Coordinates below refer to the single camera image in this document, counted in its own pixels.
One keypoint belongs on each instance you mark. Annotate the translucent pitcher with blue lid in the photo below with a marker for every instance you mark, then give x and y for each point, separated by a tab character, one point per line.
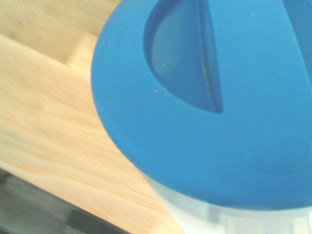
195	122

